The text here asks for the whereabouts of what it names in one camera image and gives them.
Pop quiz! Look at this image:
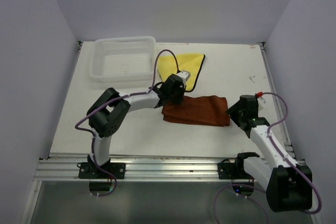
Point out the white plastic basket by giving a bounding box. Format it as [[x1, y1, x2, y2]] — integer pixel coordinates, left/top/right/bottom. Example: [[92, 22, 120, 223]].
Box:
[[89, 36, 156, 83]]

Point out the yellow towel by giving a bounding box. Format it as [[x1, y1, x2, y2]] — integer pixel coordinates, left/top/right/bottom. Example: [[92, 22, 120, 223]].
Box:
[[157, 53, 206, 92]]

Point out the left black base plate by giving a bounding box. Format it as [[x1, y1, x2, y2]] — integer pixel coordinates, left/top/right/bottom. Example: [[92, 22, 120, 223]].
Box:
[[77, 162, 126, 179]]

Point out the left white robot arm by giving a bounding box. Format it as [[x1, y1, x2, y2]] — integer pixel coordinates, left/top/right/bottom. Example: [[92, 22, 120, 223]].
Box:
[[87, 71, 190, 178]]

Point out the aluminium mounting rail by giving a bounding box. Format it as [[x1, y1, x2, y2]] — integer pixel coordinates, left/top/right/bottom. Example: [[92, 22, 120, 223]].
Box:
[[34, 155, 308, 183]]

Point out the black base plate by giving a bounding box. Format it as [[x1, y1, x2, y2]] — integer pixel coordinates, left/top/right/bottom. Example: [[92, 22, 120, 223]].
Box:
[[77, 162, 126, 179], [217, 159, 251, 180]]

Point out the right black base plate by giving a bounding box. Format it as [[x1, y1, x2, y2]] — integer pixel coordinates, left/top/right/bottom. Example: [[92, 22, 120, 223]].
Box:
[[217, 159, 251, 180]]

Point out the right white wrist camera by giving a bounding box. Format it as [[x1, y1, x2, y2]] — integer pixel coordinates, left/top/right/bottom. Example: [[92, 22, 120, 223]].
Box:
[[255, 92, 267, 111]]

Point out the brown towel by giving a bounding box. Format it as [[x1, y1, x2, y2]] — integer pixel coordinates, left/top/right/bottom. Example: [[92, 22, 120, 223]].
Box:
[[162, 95, 230, 127]]

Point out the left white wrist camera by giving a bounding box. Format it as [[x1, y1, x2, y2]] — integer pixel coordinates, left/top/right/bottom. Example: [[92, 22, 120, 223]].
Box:
[[176, 71, 191, 86]]

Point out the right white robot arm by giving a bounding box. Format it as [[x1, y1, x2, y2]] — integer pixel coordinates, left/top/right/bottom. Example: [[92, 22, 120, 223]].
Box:
[[226, 93, 313, 212]]

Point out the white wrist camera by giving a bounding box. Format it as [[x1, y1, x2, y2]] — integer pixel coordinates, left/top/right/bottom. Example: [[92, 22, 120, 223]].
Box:
[[255, 92, 267, 111], [176, 71, 191, 86]]

